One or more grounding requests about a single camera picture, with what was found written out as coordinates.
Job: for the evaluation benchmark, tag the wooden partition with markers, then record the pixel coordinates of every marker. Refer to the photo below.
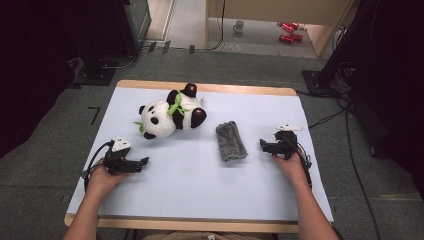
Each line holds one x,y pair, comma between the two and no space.
266,10

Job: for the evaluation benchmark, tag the red can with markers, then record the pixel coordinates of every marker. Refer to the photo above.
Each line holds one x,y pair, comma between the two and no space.
286,38
287,27
298,37
295,25

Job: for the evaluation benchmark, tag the black metal stand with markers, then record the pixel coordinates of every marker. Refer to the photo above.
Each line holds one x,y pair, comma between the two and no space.
336,50

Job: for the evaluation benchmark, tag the panda plush toy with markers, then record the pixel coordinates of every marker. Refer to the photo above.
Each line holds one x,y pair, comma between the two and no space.
166,116

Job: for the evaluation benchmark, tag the black cabinet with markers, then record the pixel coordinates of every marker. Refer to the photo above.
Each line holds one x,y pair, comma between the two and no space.
116,23

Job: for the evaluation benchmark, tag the person's beige clothing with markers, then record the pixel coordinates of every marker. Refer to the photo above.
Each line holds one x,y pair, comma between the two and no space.
200,236

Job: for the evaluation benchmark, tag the grey fuzzy cloth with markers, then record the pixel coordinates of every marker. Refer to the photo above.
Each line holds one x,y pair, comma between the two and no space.
230,141

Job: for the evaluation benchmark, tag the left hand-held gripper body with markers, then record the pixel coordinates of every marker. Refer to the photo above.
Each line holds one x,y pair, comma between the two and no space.
116,165

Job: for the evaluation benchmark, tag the black stand base plate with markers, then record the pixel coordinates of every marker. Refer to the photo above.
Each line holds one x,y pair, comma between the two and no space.
95,76

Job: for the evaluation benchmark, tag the dark curtain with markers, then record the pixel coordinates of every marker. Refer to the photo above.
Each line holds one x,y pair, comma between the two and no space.
30,66

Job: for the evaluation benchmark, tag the beige mug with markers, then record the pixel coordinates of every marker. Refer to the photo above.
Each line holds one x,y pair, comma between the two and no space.
238,26

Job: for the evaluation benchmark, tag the light blue table mat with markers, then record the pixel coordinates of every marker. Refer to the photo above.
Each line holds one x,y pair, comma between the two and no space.
200,186

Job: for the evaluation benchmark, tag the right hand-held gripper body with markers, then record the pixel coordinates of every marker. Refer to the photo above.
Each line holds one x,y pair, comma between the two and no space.
285,145

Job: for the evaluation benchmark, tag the wooden table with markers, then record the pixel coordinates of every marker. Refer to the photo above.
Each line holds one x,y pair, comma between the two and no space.
213,87

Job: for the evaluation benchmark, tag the person's right hand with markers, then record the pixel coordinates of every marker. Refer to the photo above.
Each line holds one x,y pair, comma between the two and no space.
293,168

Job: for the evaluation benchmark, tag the person's left hand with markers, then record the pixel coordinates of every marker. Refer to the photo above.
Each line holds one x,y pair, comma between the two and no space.
103,181

